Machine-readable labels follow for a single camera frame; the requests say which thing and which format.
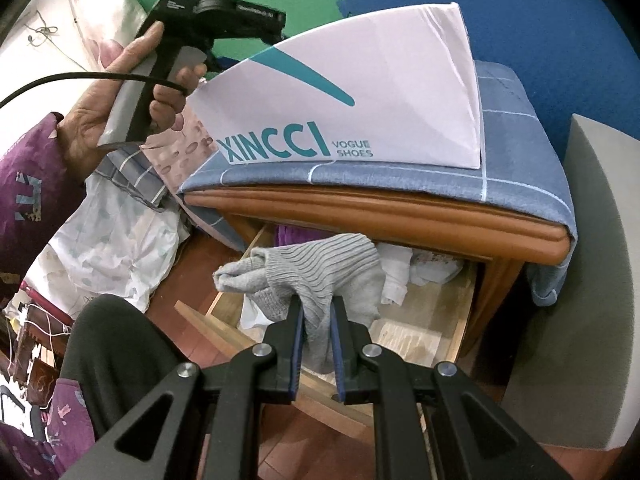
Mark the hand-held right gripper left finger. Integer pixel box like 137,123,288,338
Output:
65,296,306,480

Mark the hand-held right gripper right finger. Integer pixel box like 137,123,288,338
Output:
330,295,576,480

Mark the grey ribbed underwear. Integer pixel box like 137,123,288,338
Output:
212,233,386,376

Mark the purple garment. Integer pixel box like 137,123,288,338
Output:
276,225,306,248

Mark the white shoe box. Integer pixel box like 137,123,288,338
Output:
185,1,483,170

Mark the person's left forearm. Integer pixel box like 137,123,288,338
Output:
0,112,86,281

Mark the person's left hand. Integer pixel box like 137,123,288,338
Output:
59,22,208,176

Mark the green foam mat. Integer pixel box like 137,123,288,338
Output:
132,0,346,68

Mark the white speckled garment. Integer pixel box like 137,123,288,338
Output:
407,252,463,286

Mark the wooden nightstand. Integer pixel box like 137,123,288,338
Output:
182,184,573,376

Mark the pink floral curtain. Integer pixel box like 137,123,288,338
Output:
65,0,223,196

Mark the person's leg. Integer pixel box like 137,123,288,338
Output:
59,294,226,441

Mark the grey plaid cloth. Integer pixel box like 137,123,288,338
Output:
92,145,173,211

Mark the white printed cloth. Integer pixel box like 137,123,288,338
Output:
22,175,193,311

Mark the person's purple jacket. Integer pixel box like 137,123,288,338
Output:
0,377,103,480

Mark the blue plaid cloth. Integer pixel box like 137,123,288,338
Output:
175,59,578,306

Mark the grey foam block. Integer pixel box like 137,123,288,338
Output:
500,114,640,453

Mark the blue foam mat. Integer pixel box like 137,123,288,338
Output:
320,0,640,161

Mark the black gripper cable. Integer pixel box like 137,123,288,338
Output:
0,72,188,151

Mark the thin grey wall cable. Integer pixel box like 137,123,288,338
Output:
22,7,88,63

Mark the tangle of white cables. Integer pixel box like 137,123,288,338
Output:
0,302,71,348

